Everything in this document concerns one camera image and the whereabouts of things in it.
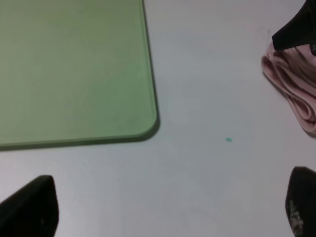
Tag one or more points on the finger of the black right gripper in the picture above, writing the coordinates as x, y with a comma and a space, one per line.
300, 30

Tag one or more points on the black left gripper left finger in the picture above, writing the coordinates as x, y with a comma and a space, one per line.
32, 211

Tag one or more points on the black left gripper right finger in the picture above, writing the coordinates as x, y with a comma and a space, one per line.
300, 202

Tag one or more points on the pink terry towel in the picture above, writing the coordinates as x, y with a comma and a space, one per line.
293, 73

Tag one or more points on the green plastic tray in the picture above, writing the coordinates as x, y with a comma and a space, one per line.
75, 72

